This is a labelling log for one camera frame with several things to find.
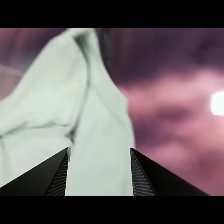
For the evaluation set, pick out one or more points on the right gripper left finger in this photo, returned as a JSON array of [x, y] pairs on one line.
[[43, 180]]

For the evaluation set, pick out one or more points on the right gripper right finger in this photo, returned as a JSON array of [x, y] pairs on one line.
[[156, 183]]

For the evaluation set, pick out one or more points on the pale green shirt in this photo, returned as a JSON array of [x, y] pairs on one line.
[[53, 100]]

